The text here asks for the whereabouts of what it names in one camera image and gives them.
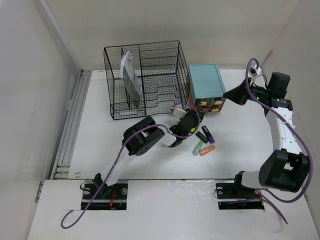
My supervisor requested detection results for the purple highlighter marker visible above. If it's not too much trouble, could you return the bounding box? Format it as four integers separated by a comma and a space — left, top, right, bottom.
201, 125, 215, 144

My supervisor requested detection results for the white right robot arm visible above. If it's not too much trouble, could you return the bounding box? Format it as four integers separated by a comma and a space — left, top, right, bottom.
223, 72, 310, 197

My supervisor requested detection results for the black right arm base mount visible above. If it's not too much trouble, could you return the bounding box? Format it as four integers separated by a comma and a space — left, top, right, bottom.
214, 182, 265, 210

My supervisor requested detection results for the blue orange drawer box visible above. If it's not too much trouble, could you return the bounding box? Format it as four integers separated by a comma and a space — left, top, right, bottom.
188, 63, 226, 114

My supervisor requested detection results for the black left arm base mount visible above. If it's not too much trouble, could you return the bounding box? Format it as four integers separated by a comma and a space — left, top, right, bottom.
79, 180, 129, 211

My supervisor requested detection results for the orange correction tape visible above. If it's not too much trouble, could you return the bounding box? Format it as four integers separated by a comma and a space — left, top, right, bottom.
199, 145, 215, 156

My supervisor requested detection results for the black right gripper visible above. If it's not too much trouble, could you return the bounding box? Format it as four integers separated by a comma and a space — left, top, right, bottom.
222, 77, 271, 106

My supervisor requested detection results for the aluminium rail frame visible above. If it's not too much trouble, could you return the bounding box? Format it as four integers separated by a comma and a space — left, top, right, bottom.
48, 69, 92, 180

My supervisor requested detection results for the black wire mesh desk organizer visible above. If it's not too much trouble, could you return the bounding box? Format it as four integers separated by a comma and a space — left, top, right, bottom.
103, 40, 190, 120

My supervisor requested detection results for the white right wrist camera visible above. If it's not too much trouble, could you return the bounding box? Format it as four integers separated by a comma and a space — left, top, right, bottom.
249, 64, 262, 79

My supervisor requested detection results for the green correction tape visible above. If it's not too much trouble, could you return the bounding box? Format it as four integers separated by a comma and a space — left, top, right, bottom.
192, 140, 204, 156

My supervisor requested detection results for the yellow highlighter marker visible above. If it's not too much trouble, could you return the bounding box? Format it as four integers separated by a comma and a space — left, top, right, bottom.
190, 127, 209, 144

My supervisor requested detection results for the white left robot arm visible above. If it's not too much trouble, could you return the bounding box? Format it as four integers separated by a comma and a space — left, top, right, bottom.
93, 105, 205, 199

